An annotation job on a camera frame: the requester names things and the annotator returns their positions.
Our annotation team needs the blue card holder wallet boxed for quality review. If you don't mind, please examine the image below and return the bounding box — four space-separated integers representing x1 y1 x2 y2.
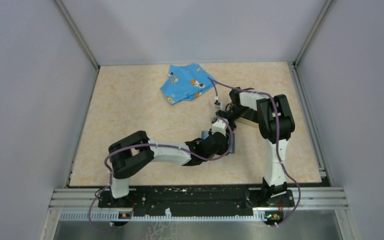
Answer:
201 131 236 154

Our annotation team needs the beige oval card tray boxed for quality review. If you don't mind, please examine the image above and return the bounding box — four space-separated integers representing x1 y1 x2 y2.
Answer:
236 117 259 128

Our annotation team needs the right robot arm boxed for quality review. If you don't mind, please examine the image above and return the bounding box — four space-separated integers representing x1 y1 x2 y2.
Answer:
216 87 296 206

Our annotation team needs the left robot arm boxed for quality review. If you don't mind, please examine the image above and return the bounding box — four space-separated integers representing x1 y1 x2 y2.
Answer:
104 130 235 207

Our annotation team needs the blue printed cloth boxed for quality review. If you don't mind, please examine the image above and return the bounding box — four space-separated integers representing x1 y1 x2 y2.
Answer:
160 63 216 105

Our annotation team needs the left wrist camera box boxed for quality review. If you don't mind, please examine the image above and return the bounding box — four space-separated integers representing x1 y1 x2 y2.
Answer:
210 117 228 136

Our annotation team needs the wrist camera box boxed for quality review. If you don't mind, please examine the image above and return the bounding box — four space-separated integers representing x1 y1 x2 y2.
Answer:
214 101 231 111
210 117 228 136

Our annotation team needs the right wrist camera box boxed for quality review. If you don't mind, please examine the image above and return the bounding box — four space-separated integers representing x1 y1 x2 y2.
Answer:
214 101 231 111

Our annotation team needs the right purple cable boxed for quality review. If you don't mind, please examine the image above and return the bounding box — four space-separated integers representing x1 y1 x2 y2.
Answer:
207 76 302 228

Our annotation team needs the purple cable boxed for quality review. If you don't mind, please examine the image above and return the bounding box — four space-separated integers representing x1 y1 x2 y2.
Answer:
207 76 302 228
87 115 235 232

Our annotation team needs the black mounting base plate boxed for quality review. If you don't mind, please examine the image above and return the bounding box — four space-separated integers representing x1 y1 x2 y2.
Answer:
98 184 295 217

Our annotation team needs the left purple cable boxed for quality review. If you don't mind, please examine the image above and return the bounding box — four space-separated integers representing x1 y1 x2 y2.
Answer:
87 115 235 232

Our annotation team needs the aluminium frame rail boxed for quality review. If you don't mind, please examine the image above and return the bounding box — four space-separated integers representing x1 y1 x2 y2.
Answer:
49 185 349 222

